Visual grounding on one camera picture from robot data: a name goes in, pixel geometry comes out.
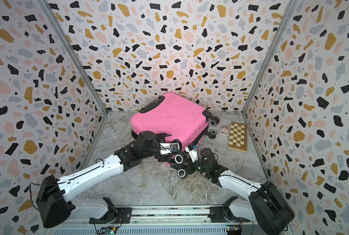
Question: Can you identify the pink hard-shell suitcase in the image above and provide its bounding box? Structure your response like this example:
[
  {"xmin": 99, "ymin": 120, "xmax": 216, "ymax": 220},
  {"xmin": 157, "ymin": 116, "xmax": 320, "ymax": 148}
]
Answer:
[{"xmin": 130, "ymin": 92, "xmax": 220, "ymax": 179}]

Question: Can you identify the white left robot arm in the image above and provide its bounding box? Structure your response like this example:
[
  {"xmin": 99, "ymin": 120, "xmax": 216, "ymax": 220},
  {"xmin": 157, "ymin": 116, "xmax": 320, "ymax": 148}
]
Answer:
[{"xmin": 35, "ymin": 131, "xmax": 186, "ymax": 228}]

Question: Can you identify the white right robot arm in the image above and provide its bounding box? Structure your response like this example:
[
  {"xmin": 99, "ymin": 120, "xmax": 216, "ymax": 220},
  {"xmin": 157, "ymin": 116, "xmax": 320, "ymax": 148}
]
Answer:
[{"xmin": 185, "ymin": 146, "xmax": 295, "ymax": 235}]

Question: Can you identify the purple playing card box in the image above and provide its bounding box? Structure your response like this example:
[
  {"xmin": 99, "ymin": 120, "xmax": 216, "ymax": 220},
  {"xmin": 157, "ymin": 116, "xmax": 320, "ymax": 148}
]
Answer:
[{"xmin": 220, "ymin": 125, "xmax": 229, "ymax": 136}]

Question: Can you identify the wooden folding chessboard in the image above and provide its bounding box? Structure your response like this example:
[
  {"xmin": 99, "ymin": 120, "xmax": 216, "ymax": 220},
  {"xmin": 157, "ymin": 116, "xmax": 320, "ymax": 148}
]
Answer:
[{"xmin": 228, "ymin": 121, "xmax": 248, "ymax": 153}]

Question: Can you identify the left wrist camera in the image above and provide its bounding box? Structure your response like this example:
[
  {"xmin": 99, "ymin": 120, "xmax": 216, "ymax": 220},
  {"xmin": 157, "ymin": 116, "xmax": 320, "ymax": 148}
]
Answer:
[{"xmin": 159, "ymin": 143, "xmax": 179, "ymax": 155}]

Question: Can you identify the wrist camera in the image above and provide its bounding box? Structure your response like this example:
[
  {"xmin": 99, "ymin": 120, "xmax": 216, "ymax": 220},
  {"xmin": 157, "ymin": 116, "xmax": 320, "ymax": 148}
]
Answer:
[
  {"xmin": 159, "ymin": 143, "xmax": 179, "ymax": 155},
  {"xmin": 185, "ymin": 145, "xmax": 198, "ymax": 163}
]

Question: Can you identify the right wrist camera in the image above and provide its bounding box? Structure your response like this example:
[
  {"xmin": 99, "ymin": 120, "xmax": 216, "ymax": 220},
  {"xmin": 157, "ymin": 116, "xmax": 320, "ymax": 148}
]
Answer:
[{"xmin": 185, "ymin": 145, "xmax": 198, "ymax": 163}]

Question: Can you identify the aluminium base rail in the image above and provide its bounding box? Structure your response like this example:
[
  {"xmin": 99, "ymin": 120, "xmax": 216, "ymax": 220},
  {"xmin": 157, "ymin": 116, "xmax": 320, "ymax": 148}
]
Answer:
[{"xmin": 45, "ymin": 205, "xmax": 264, "ymax": 235}]

